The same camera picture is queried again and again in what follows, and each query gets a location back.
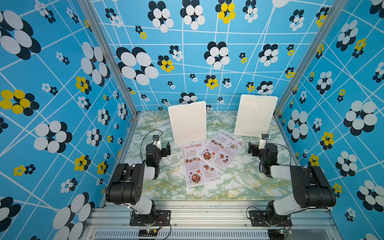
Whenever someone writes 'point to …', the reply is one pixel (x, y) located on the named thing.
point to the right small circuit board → (276, 234)
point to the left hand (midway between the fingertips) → (162, 141)
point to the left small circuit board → (148, 232)
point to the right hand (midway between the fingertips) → (259, 142)
